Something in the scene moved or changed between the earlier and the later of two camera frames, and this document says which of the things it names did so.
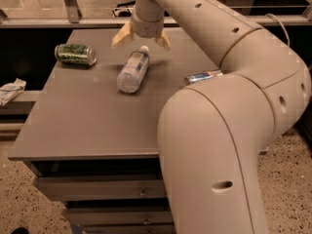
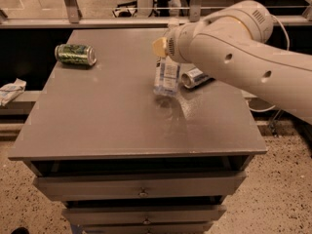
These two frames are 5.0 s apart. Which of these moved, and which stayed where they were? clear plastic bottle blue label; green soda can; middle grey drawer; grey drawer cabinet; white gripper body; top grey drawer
Moved: clear plastic bottle blue label; white gripper body
Stayed: top grey drawer; grey drawer cabinet; green soda can; middle grey drawer
